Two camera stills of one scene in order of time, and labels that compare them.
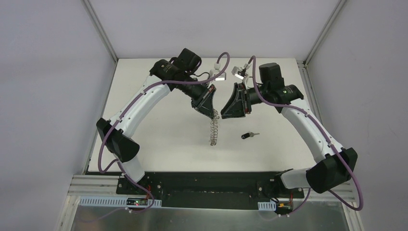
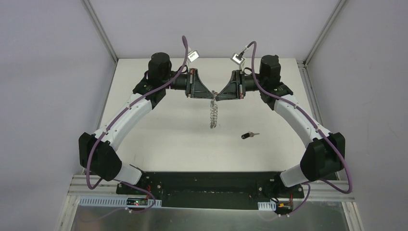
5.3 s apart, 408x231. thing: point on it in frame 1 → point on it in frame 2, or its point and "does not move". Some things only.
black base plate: (209, 190) does not move
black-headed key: (248, 134) does not move
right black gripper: (243, 99) → (240, 84)
